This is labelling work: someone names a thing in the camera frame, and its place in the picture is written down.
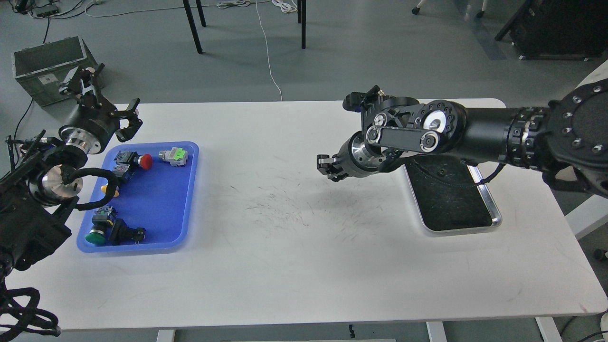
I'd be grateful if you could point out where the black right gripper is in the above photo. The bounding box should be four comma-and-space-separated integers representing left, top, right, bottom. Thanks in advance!
317, 133, 385, 182

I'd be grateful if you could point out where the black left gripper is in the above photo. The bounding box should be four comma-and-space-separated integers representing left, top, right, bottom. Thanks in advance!
59, 64, 143, 154

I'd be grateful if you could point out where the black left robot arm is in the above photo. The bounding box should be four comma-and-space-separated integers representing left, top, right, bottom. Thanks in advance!
0, 63, 143, 342

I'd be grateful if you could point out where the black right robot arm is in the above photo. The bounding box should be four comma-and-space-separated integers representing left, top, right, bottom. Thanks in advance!
316, 79, 608, 198

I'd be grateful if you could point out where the blue plastic tray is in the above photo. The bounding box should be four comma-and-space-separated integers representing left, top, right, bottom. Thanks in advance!
76, 141, 200, 255

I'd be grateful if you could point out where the silver metal tray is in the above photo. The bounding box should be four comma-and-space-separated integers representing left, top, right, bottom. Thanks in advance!
404, 154, 503, 236

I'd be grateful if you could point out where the red mushroom push button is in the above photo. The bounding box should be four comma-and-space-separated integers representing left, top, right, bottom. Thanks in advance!
114, 151, 153, 171

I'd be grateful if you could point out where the grey plastic crate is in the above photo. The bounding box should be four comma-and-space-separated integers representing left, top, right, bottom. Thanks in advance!
12, 37, 98, 107

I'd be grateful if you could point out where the grey connector with green cap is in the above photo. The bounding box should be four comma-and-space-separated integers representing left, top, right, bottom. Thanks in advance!
158, 147, 189, 167

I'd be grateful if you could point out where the green push button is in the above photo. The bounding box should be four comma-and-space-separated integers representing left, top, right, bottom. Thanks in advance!
85, 206, 117, 246

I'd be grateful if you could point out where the black table leg pair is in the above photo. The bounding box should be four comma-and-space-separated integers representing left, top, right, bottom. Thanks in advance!
296, 0, 307, 49

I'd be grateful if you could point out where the black equipment case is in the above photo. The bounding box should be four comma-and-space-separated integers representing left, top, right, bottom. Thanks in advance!
494, 0, 608, 60

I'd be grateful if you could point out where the white floor cable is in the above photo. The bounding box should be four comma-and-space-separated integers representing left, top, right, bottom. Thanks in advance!
218, 0, 298, 102

